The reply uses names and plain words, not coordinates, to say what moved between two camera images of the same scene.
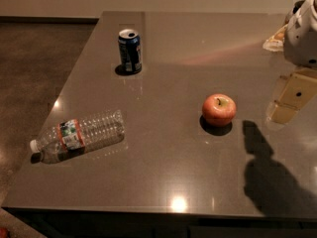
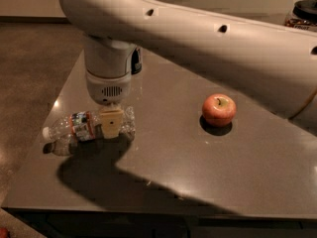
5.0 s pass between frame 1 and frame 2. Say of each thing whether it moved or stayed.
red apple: stayed
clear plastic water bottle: moved
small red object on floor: stayed
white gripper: moved
